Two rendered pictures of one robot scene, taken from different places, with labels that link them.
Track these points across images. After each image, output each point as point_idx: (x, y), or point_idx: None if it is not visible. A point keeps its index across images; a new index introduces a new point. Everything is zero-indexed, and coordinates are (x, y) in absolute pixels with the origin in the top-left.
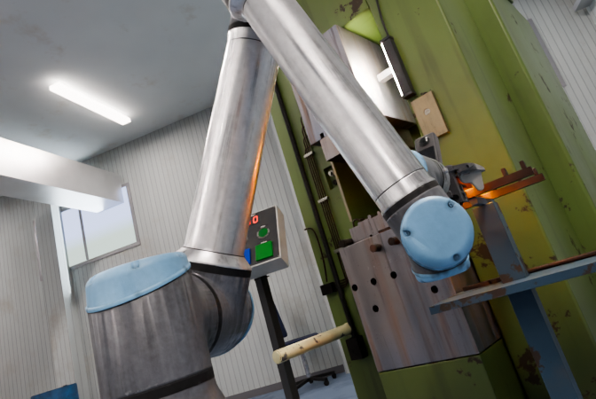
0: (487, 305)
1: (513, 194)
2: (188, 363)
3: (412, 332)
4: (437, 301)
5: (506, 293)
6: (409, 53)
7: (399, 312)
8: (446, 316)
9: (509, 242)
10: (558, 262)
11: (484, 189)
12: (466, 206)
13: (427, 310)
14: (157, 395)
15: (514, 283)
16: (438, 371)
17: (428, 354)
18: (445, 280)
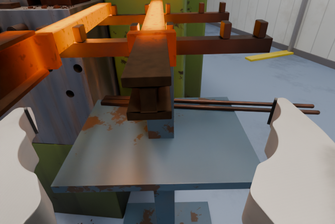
0: (117, 91)
1: (172, 6)
2: None
3: (42, 121)
4: (72, 104)
5: (159, 189)
6: None
7: (28, 103)
8: (79, 118)
9: (172, 103)
10: (198, 107)
11: (182, 50)
12: (127, 21)
13: (59, 109)
14: None
15: (170, 173)
16: (66, 150)
17: (58, 139)
18: (83, 89)
